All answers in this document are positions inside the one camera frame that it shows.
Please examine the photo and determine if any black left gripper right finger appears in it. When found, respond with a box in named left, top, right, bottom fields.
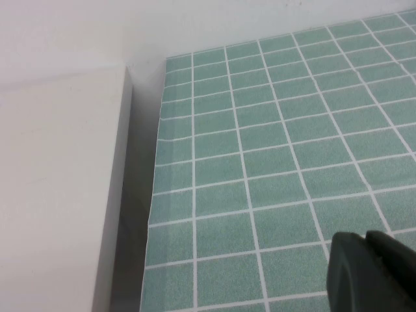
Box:
left=365, top=229, right=416, bottom=312

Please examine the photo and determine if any white box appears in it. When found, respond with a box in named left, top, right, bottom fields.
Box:
left=0, top=63, right=134, bottom=312

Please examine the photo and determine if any green checkered tablecloth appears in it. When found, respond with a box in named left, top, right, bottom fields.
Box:
left=139, top=6, right=416, bottom=312

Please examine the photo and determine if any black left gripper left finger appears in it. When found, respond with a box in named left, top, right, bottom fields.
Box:
left=326, top=231, right=414, bottom=312

